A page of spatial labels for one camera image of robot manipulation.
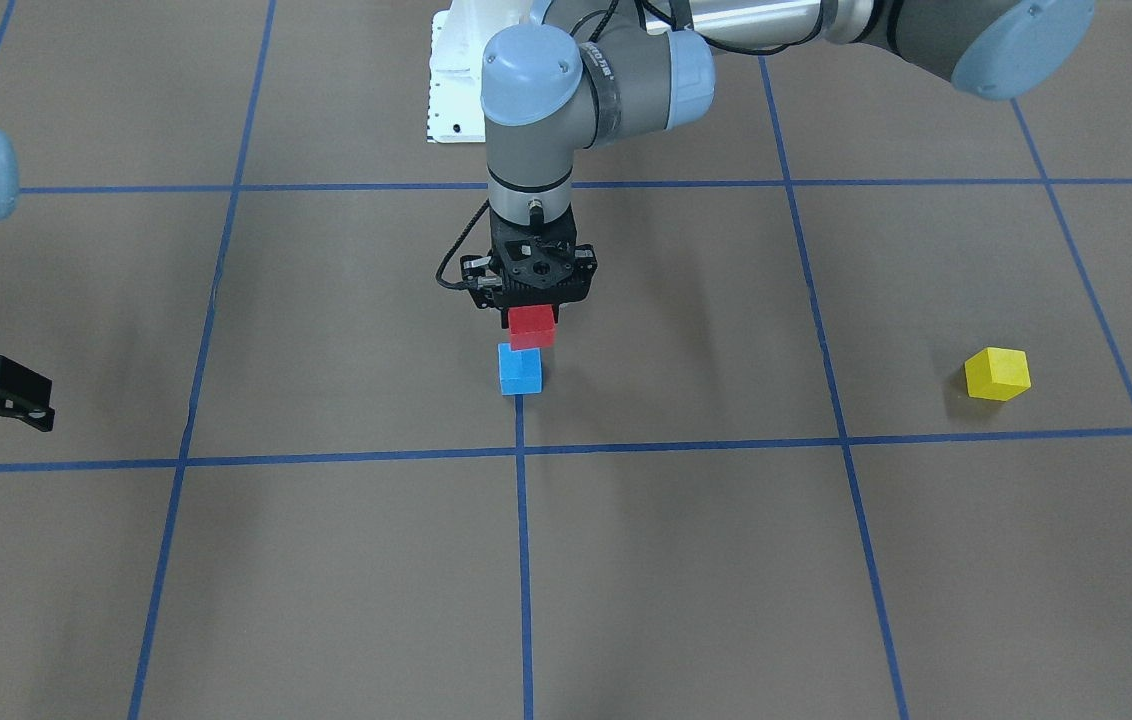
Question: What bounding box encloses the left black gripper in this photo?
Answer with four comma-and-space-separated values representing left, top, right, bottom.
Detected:
490, 206, 578, 251

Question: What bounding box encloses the red cube block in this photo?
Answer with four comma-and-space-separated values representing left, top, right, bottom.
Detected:
506, 305, 558, 351

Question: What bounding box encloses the blue cube block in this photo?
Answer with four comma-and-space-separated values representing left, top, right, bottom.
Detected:
497, 343, 544, 396

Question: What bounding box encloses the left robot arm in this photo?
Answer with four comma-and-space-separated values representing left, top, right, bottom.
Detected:
480, 1, 1096, 241

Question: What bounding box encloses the brown paper table cover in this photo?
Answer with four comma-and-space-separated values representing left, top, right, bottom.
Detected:
0, 1, 1132, 719

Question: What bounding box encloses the yellow cube block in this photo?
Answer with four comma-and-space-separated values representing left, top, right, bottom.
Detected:
963, 348, 1032, 402

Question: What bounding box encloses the white camera stand post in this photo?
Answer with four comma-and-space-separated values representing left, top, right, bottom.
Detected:
426, 1, 542, 143

